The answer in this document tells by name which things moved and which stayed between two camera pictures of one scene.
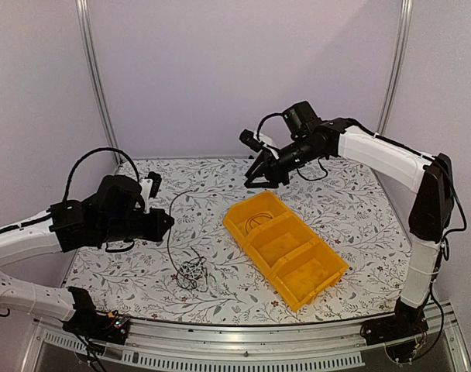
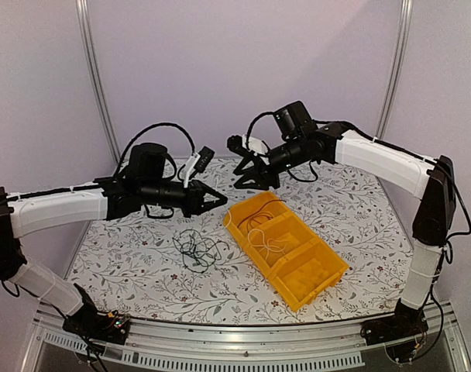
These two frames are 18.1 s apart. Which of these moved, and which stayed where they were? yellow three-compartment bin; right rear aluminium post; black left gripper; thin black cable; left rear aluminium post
Moved: black left gripper; thin black cable
Stayed: right rear aluminium post; yellow three-compartment bin; left rear aluminium post
